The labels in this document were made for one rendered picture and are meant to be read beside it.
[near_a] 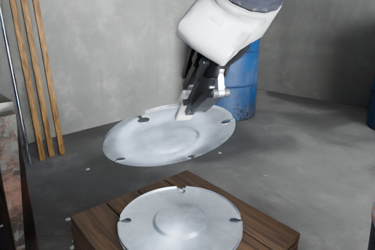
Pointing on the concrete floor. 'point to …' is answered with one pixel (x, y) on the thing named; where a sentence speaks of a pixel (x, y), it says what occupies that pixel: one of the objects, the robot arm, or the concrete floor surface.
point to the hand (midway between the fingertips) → (186, 105)
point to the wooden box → (249, 217)
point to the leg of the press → (14, 186)
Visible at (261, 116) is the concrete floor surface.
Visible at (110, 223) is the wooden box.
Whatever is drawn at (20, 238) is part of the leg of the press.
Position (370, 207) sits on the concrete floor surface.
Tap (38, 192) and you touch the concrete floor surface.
